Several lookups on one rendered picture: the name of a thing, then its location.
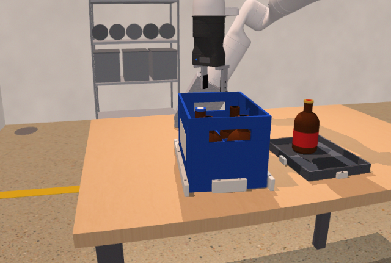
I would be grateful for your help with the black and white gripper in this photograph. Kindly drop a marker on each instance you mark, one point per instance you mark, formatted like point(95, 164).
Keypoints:
point(209, 32)

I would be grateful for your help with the blue plastic crate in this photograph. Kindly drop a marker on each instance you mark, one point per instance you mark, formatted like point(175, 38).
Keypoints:
point(206, 161)

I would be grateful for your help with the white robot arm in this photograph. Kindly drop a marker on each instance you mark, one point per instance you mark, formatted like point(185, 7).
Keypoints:
point(254, 15)

